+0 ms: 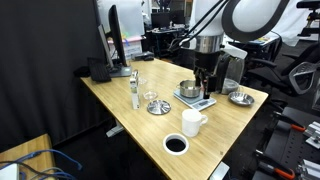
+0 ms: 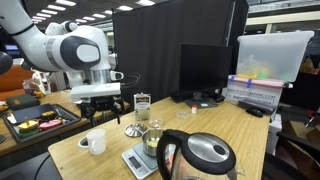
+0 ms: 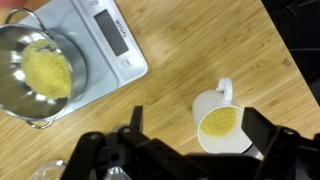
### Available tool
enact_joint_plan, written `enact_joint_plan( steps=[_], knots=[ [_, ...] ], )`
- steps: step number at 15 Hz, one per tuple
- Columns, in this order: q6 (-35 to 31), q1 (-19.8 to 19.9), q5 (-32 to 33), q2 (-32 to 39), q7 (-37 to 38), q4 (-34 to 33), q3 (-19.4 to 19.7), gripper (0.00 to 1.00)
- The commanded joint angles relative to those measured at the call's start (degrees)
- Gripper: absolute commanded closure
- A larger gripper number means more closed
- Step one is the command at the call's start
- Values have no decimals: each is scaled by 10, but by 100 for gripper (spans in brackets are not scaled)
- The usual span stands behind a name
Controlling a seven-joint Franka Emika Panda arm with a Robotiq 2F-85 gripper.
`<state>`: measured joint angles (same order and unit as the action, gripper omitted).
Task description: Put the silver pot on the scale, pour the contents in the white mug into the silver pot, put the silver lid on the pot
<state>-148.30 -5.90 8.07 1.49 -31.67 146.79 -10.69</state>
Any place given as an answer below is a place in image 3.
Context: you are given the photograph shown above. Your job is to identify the white plastic mug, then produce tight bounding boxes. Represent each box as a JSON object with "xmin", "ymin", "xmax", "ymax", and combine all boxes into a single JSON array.
[{"xmin": 191, "ymin": 77, "xmax": 254, "ymax": 155}]

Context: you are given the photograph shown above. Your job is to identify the yellow couscous grains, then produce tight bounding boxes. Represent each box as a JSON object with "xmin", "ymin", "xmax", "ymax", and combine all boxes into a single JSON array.
[{"xmin": 21, "ymin": 39, "xmax": 238, "ymax": 138}]

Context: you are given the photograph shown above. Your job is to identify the white digital kitchen scale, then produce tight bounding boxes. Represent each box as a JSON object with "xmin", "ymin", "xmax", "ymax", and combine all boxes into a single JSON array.
[{"xmin": 18, "ymin": 0, "xmax": 149, "ymax": 122}]

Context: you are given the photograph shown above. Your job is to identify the silver pot with two handles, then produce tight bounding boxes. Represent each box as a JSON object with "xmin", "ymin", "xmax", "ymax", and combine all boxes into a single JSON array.
[{"xmin": 0, "ymin": 8, "xmax": 88, "ymax": 130}]

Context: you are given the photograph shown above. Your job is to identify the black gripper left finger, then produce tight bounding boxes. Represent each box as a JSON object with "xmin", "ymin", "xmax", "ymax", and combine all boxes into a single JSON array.
[{"xmin": 63, "ymin": 105, "xmax": 214, "ymax": 180}]

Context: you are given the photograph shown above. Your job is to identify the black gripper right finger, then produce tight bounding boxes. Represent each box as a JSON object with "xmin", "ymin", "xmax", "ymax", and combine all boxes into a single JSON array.
[{"xmin": 241, "ymin": 107, "xmax": 320, "ymax": 180}]

